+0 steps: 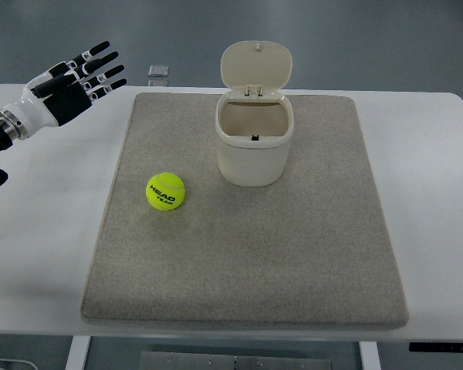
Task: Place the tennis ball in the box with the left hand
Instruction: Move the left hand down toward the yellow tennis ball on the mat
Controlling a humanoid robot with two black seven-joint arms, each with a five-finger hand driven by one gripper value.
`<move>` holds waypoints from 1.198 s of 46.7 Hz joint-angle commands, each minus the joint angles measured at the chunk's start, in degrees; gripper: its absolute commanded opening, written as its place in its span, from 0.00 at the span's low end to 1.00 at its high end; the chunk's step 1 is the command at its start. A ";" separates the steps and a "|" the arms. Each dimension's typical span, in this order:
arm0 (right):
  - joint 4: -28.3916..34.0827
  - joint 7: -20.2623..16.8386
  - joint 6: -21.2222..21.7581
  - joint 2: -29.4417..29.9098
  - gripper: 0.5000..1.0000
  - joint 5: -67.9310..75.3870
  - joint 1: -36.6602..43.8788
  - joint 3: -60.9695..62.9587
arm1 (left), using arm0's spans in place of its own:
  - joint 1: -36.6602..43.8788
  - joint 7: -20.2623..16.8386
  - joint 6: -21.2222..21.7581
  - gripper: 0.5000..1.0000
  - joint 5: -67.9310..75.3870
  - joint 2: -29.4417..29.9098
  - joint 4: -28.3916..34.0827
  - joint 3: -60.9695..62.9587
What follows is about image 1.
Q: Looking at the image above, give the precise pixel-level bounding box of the white right table leg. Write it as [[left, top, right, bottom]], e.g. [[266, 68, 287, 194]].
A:
[[359, 341, 381, 370]]

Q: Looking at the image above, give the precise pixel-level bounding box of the white object at floor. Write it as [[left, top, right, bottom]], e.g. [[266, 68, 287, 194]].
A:
[[0, 358, 39, 370]]

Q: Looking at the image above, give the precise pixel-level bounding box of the black table control panel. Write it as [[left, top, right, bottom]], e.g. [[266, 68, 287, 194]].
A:
[[408, 342, 463, 354]]

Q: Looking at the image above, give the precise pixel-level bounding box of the white left table leg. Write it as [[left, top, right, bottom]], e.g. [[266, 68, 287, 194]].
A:
[[65, 335, 91, 370]]

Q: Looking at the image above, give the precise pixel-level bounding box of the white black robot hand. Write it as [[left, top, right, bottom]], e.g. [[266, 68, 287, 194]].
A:
[[0, 41, 127, 141]]

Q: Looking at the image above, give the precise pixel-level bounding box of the white table leg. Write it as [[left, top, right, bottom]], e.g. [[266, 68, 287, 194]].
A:
[[359, 341, 381, 370], [65, 335, 91, 370]]

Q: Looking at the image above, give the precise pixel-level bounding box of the yellow tennis ball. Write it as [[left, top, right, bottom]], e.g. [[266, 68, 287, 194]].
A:
[[145, 173, 185, 210]]

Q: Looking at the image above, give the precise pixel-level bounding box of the clear floor socket cover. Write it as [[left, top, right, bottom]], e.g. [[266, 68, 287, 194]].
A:
[[148, 65, 169, 78]]

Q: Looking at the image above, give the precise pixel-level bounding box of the beige fabric mat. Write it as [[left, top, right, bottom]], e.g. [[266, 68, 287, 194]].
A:
[[81, 92, 408, 329]]

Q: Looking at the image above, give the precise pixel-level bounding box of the cream bin with open lid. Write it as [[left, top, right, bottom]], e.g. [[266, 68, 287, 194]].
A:
[[215, 41, 295, 187]]

